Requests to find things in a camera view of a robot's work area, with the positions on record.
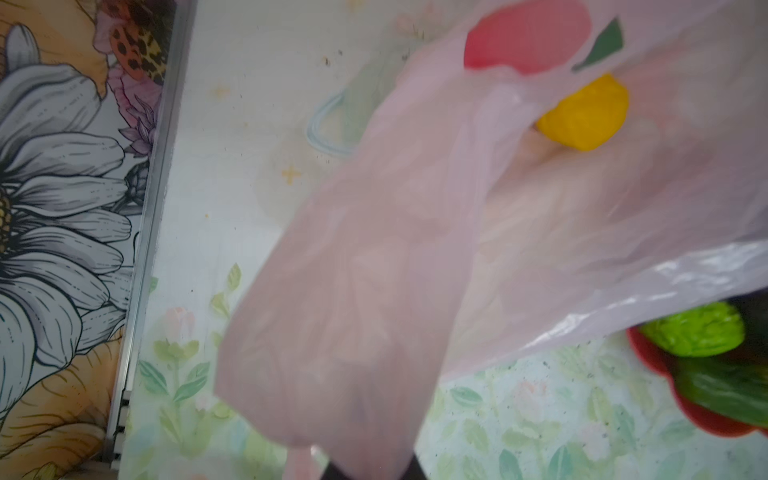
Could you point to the green toy lime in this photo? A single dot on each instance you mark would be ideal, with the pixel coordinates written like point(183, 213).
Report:
point(701, 332)

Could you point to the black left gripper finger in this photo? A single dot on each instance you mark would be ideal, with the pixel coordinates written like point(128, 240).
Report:
point(413, 471)

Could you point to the yellow toy fruit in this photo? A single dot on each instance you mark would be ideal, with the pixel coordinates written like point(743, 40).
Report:
point(588, 118)

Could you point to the pink plastic bag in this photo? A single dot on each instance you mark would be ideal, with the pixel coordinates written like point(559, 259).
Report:
point(458, 236)

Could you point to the red flower-shaped plate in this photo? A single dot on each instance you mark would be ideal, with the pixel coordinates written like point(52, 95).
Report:
point(660, 362)

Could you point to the green yellow toy mango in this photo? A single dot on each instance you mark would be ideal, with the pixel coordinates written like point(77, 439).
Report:
point(734, 390)

